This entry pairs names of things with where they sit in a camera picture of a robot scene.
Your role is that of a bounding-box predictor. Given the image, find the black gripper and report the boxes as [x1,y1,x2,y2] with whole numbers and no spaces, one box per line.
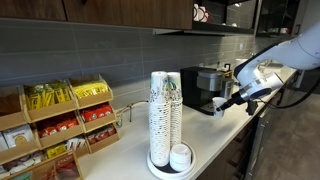
[215,87,254,112]

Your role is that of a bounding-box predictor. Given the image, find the patterned paper cup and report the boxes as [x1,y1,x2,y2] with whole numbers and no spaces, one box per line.
[211,96,229,119]

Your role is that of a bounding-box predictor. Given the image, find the black coffee machine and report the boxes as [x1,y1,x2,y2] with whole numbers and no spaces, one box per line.
[180,65,225,116]

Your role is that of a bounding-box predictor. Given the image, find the white round cup tray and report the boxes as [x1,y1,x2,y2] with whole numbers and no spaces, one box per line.
[146,141,197,180]

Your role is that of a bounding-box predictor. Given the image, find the stainless steel canister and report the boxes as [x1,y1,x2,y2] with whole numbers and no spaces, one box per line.
[221,77,235,101]

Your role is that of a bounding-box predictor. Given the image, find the tall stack of paper cups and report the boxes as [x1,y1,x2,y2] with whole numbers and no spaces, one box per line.
[148,70,172,168]
[166,71,184,148]

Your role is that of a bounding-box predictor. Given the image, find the dark wood base cabinets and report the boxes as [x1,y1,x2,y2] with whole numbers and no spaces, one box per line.
[196,71,296,180]

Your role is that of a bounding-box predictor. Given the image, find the white and red mug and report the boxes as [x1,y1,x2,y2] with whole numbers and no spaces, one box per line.
[192,3,212,23]

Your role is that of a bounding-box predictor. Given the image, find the bundle of dark red packets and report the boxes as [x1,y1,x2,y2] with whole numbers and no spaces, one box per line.
[86,125,117,145]

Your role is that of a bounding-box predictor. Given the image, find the bundle of yellow sugar packets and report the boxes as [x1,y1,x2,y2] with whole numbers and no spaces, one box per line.
[72,80,110,100]

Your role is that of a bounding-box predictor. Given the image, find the bundle of white packets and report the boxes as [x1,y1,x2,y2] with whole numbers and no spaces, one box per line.
[65,136,88,151]

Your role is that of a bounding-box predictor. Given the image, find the wooden condiment organizer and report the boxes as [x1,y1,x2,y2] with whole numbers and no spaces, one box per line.
[0,73,121,180]

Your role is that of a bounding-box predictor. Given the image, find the red snack bag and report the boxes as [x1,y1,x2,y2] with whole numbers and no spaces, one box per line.
[54,161,80,180]

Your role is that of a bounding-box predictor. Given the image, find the small yellow packets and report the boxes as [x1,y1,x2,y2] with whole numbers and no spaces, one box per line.
[44,143,68,160]

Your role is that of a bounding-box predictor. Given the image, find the bundle of yellow tea packets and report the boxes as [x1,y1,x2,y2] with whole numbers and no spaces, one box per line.
[24,81,72,111]

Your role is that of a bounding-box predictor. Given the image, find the white tea box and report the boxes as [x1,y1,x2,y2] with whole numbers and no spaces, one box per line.
[2,124,35,149]

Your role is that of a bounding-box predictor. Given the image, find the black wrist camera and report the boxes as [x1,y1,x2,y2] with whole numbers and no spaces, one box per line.
[245,99,260,117]

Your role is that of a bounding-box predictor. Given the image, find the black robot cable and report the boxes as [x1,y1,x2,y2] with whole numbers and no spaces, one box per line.
[262,75,320,110]

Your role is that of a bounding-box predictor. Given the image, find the dark open wall shelf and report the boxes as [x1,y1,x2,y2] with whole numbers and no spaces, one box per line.
[153,0,258,37]

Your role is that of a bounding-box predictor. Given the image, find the thin metal wire rack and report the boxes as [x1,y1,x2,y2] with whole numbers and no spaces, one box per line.
[114,99,150,130]

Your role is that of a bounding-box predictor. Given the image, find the dark wood wall cabinets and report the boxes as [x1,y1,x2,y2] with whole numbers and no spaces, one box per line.
[0,0,194,31]

